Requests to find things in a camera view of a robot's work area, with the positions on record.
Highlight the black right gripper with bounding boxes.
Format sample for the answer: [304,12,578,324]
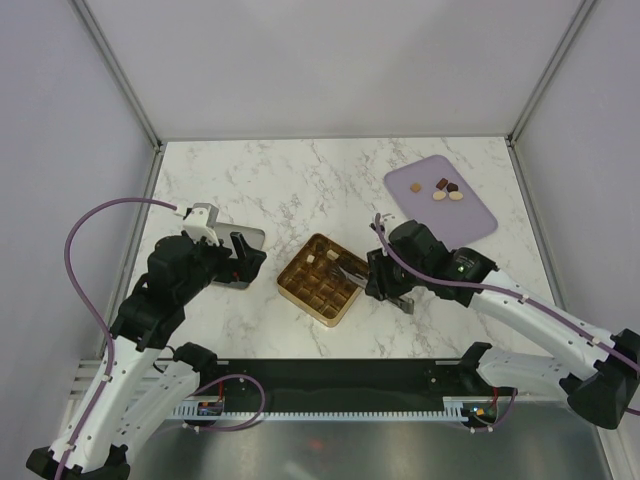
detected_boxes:
[364,245,428,301]

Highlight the right aluminium frame post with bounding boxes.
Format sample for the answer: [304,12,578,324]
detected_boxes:
[505,0,599,148]

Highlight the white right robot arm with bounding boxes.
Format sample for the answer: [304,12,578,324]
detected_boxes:
[366,214,639,430]

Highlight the gold chocolate tin box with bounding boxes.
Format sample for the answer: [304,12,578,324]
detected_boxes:
[277,233,369,328]

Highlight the metal tongs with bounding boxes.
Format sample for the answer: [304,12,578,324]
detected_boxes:
[329,265,415,315]

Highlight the silver tin lid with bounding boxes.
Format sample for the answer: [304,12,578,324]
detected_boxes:
[212,223,267,290]

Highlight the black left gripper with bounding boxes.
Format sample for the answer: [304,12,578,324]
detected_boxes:
[177,231,266,303]

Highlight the white cable duct rail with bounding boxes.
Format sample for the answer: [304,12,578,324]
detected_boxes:
[167,397,497,423]

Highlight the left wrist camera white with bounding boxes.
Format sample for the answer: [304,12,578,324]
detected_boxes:
[182,203,220,246]

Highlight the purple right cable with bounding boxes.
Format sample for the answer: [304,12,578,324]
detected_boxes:
[372,213,640,374]

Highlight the lavender plastic tray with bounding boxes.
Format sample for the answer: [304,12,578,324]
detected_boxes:
[384,155,498,249]

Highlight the aluminium frame post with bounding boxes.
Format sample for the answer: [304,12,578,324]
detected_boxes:
[69,0,163,151]
[505,0,599,148]

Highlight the purple cable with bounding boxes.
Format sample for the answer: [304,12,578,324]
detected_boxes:
[372,213,640,374]
[53,198,179,480]

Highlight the left aluminium frame post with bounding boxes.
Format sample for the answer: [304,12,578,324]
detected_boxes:
[69,0,163,151]

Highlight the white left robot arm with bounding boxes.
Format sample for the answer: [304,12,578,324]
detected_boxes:
[26,232,267,479]

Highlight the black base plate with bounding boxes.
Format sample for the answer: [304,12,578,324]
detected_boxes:
[195,359,512,412]

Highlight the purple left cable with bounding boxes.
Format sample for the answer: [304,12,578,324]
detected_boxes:
[53,198,179,480]

